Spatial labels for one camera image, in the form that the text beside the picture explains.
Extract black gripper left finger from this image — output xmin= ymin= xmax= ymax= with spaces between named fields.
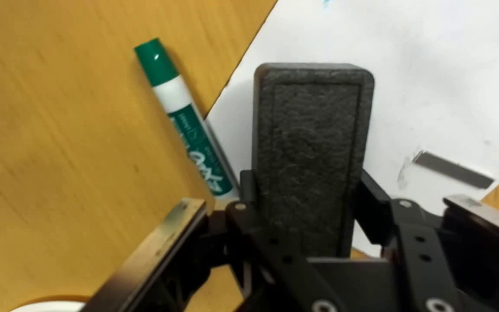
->
xmin=81 ymin=170 xmax=258 ymax=312

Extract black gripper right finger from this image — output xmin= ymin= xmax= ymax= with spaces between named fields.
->
xmin=359 ymin=170 xmax=499 ymax=312

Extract green whiteboard marker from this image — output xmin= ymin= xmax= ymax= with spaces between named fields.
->
xmin=133 ymin=37 xmax=241 ymax=205

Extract white paper sheet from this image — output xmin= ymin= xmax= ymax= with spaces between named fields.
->
xmin=203 ymin=0 xmax=499 ymax=262

